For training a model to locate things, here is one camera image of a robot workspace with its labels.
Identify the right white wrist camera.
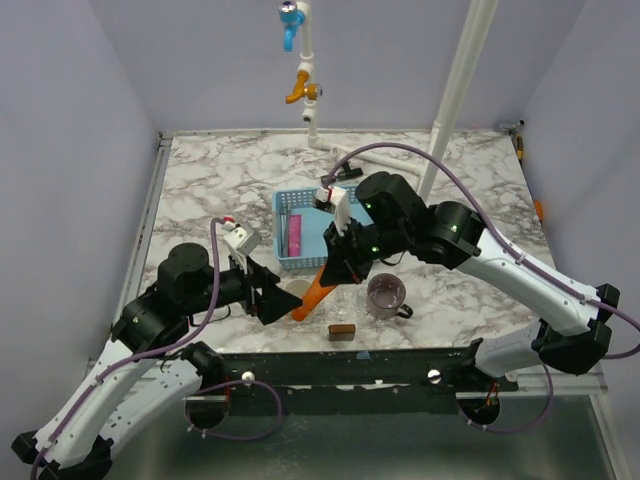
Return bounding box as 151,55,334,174
313,186,354,239

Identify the white diagonal pole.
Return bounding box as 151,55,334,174
416,0,501,199

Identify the blue tap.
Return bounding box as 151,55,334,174
278,1,306,52

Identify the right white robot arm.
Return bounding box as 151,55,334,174
314,172,619,392

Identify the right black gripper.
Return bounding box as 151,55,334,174
319,215,409,286

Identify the yellow tool in corner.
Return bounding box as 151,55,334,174
499,119,526,163

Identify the orange toothpaste tube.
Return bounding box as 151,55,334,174
291,267,335,322

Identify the light blue plastic basket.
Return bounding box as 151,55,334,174
271,185,381,272

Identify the orange brass tap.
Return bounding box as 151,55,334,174
285,70,323,105

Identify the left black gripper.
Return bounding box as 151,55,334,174
185,248,304,324

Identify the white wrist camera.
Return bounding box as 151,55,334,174
313,186,354,239
222,221,262,270

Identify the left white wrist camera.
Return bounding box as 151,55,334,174
222,221,262,270

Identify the grey toothbrush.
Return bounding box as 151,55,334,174
283,206,291,257
280,205,288,257

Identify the pink toothbrush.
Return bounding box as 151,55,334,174
289,214,302,257

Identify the purple plastic cup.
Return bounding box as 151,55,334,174
366,273,414,320

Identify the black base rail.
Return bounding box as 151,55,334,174
177,348,518,424

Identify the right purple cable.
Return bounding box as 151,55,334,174
319,142,640,434

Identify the white horizontal pipe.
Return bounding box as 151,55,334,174
309,140,424,176

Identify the yellow ceramic mug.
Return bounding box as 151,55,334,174
284,279,311,299

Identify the white vertical pipe with fittings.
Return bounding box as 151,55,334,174
297,1,320,147

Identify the clear tray with brown ends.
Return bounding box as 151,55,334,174
324,284,361,343

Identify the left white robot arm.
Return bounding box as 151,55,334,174
11,243,302,479

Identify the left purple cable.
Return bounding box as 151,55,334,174
28,217,284,480

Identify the purple cable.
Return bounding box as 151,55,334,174
28,217,284,480
319,142,640,434

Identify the black tee valve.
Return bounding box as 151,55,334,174
321,168,364,184

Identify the orange clip on wall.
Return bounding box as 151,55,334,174
534,200,544,222

